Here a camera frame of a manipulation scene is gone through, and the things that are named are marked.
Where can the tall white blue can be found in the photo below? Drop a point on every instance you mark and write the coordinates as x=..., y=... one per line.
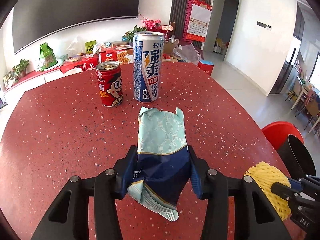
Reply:
x=148, y=67

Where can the red plastic stool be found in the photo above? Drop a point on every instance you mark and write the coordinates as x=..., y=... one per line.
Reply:
x=277, y=132

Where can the pale pink flower bunch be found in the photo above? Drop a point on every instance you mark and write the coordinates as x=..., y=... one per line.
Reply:
x=167, y=27

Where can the large black television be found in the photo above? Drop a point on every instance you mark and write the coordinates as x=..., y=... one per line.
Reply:
x=75, y=7

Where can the small potted plant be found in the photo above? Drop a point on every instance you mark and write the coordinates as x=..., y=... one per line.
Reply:
x=22, y=68

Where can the wall calendar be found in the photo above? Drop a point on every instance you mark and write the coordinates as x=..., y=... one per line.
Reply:
x=198, y=22

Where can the dark slatted wall panel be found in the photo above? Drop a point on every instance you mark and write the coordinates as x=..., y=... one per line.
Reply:
x=177, y=12

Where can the yellow foam fruit net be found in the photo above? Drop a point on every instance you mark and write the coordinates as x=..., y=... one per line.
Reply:
x=265, y=177

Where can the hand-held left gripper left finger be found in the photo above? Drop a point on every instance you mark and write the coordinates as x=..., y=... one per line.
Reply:
x=127, y=175

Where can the crinkled clear bag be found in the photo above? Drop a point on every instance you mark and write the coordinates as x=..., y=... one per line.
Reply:
x=74, y=46

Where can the teal navy wrapper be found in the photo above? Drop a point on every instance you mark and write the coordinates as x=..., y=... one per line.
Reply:
x=162, y=140

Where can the yellow green box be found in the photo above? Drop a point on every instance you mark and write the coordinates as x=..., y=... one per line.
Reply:
x=90, y=47

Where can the black trash bin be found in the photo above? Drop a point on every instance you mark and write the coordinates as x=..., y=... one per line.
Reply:
x=297, y=160

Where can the grey purple plastic bag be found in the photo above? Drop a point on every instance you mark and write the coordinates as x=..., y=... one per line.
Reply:
x=187, y=53

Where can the green snack bag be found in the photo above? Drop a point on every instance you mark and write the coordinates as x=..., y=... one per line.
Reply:
x=48, y=57

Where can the short red cartoon can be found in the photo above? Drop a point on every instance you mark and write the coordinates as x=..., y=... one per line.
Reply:
x=110, y=85

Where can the cardboard box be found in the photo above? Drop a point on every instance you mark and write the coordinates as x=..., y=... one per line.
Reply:
x=170, y=48

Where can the pink flower branch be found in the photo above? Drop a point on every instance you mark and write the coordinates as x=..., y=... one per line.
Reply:
x=150, y=22

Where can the dining chair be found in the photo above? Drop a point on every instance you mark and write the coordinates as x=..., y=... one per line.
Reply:
x=312, y=107
x=296, y=87

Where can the flat red gift box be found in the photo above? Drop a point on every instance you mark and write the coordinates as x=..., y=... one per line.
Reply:
x=77, y=65

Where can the red box blue lid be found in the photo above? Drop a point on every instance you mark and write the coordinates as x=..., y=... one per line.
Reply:
x=206, y=68

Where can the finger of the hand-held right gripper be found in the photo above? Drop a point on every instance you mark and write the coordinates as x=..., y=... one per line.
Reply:
x=282, y=190
x=297, y=183

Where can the red waffle box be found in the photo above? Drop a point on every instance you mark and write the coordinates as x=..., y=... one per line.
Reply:
x=117, y=56

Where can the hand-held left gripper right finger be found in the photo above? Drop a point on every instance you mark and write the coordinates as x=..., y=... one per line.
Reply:
x=198, y=177

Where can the small white box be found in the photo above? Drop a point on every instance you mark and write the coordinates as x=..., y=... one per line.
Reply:
x=38, y=65

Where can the red hanging paper banner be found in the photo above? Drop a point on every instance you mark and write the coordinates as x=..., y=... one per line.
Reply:
x=188, y=10

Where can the wall switch panel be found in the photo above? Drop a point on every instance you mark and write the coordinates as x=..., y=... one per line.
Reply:
x=263, y=26

